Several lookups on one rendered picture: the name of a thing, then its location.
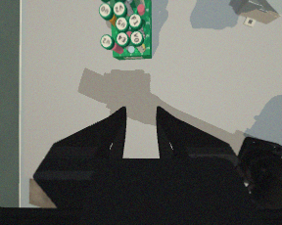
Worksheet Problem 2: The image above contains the test tube with green cap and pink liquid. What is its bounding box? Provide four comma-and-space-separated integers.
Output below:
101, 34, 123, 54

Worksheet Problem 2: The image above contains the green tube rack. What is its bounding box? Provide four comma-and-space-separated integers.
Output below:
111, 0, 152, 60

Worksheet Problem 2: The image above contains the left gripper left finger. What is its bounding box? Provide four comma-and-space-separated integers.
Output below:
45, 107, 126, 158

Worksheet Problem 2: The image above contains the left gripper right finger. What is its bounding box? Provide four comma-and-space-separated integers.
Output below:
156, 107, 239, 167

